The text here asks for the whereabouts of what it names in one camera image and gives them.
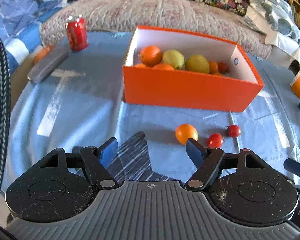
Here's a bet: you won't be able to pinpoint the small orange citrus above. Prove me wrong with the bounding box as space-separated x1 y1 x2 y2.
175 124 199 145

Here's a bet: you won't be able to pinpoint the small orange tangerine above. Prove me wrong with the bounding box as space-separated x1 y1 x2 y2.
208 61 218 74

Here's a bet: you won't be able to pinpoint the yellow-green pear with stem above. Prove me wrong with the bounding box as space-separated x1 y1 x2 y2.
185 55 210 74

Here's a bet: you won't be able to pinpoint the small mandarin orange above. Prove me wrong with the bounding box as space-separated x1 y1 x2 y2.
153 63 174 70

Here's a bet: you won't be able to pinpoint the yellow pear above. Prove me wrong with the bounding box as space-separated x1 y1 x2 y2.
162 50 185 69

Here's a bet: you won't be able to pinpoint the large orange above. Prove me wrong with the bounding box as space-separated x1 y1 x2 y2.
139 46 162 67

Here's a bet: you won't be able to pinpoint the red plum tomato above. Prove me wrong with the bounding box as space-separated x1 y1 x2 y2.
217 62 229 75

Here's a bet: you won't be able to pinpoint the small kumquat orange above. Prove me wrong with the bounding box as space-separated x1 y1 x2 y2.
134 63 147 68

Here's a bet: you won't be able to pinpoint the red cherry tomato small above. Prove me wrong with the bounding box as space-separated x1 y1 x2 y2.
206 133 224 148

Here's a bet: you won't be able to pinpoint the light blue tablecloth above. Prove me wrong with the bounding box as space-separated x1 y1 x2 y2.
1 32 300 190

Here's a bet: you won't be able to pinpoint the orange cardboard box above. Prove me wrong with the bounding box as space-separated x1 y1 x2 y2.
122 26 264 112

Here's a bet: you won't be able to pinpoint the grey glasses case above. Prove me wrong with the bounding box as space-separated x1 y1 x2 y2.
27 48 69 84

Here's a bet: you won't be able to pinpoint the red soda can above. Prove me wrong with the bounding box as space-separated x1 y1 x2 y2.
65 15 89 51

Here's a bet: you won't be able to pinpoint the beige quilted sofa cover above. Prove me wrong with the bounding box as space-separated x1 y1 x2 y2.
40 0 272 59

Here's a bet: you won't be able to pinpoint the blue white striped cloth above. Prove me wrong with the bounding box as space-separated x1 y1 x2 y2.
0 0 63 73

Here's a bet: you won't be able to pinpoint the white cushion blue leaves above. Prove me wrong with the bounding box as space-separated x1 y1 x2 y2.
244 0 300 68

